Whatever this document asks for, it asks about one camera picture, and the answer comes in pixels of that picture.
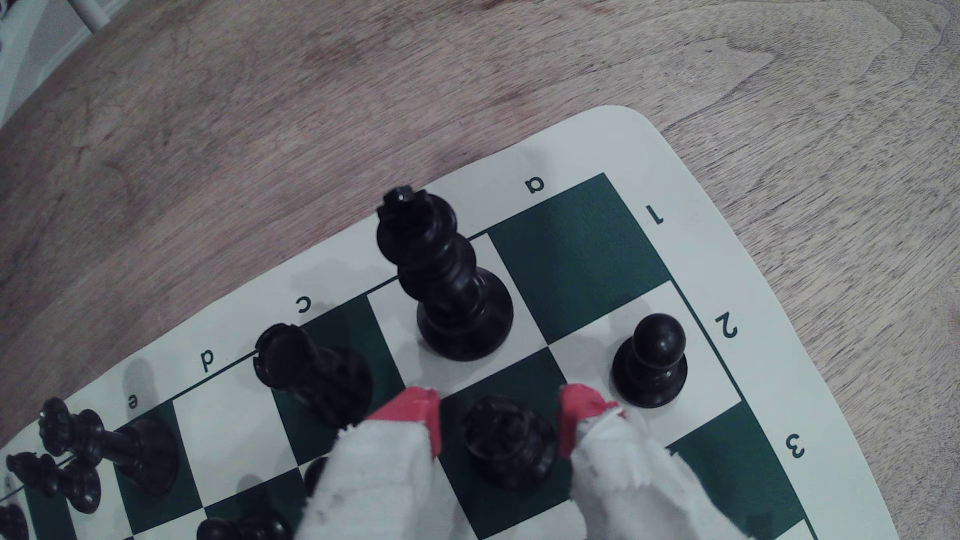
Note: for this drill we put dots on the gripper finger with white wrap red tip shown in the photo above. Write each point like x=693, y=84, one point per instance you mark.
x=375, y=480
x=637, y=487

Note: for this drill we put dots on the black chess rook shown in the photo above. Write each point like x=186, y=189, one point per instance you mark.
x=510, y=442

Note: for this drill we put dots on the black chess bishop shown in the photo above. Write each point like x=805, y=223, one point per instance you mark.
x=315, y=375

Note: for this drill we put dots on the black chess pawn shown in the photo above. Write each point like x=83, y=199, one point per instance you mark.
x=649, y=360

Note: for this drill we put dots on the black chess piece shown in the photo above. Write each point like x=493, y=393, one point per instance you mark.
x=9, y=523
x=240, y=529
x=56, y=480

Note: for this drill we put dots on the black chess king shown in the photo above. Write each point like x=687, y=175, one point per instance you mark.
x=442, y=277

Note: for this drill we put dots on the black chess queen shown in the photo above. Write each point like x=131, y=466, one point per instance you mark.
x=112, y=444

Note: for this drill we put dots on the green white chessboard mat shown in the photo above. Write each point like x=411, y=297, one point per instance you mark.
x=577, y=255

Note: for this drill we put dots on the white furniture leg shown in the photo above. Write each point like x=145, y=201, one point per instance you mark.
x=90, y=11

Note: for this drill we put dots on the white furniture panel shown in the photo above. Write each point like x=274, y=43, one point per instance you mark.
x=26, y=45

